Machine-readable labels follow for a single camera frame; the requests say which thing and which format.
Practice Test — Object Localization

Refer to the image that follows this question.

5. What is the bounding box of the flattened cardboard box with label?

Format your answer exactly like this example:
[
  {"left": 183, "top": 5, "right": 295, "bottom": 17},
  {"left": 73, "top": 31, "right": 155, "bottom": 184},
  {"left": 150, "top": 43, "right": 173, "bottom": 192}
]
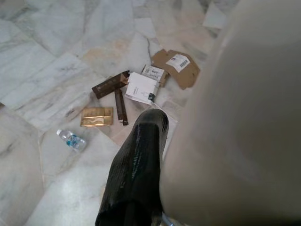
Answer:
[{"left": 150, "top": 48, "right": 200, "bottom": 91}]

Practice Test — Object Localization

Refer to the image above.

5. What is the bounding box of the clear plastic water bottle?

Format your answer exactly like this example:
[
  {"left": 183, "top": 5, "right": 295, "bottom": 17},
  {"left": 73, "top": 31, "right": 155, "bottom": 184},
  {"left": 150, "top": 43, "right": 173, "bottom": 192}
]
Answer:
[{"left": 56, "top": 129, "right": 87, "bottom": 152}]

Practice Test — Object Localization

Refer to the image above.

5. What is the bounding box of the small cardboard piece white label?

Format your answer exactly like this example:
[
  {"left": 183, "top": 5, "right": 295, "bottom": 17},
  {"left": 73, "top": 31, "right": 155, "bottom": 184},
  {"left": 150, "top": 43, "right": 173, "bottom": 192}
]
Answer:
[{"left": 141, "top": 64, "right": 169, "bottom": 88}]

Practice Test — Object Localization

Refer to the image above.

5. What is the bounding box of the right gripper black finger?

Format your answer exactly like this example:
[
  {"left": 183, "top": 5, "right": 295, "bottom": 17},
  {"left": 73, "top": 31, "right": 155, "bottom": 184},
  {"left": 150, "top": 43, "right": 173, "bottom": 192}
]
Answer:
[{"left": 95, "top": 109, "right": 170, "bottom": 226}]

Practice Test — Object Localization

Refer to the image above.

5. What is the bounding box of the gold box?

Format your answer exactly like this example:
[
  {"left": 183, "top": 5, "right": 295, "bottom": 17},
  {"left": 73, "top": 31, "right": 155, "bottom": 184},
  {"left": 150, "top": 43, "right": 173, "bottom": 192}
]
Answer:
[{"left": 80, "top": 107, "right": 114, "bottom": 127}]

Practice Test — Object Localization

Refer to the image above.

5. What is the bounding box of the white paper box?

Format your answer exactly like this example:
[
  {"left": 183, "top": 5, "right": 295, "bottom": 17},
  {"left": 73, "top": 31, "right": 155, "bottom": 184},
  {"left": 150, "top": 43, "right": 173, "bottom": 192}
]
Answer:
[{"left": 125, "top": 72, "right": 160, "bottom": 105}]

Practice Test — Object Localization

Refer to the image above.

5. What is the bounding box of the wide dark brown carton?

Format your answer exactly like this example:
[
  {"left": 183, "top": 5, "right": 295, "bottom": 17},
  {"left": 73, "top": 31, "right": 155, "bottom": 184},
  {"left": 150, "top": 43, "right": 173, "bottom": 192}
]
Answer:
[{"left": 91, "top": 70, "right": 131, "bottom": 99}]

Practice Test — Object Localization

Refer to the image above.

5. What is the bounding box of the slim dark brown carton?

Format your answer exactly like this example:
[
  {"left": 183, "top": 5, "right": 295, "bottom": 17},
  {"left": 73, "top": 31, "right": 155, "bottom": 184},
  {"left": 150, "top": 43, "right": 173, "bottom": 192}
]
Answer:
[{"left": 114, "top": 89, "right": 129, "bottom": 126}]

